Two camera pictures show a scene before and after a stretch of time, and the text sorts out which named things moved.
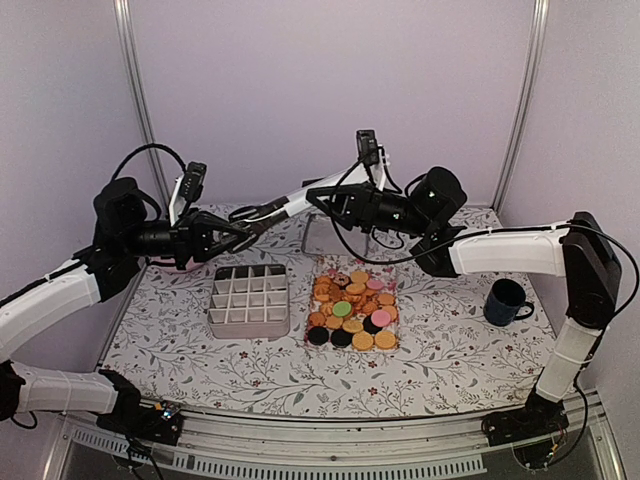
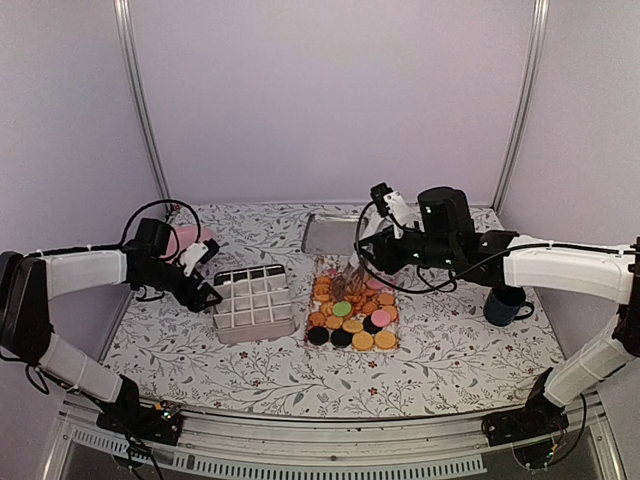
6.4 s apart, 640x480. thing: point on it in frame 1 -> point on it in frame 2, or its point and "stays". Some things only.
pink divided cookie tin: (249, 302) stays
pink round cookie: (380, 318) stays
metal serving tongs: (287, 206) -> (351, 279)
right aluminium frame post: (541, 16) stays
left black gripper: (193, 237) -> (196, 303)
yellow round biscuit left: (362, 340) stays
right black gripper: (354, 206) -> (385, 260)
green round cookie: (341, 309) stays
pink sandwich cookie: (374, 284) stays
